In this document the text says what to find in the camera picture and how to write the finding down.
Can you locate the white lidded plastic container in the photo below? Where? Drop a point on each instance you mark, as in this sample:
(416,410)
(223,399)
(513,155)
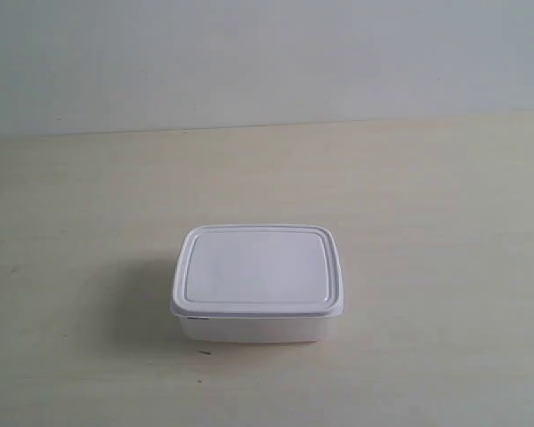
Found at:
(258,284)

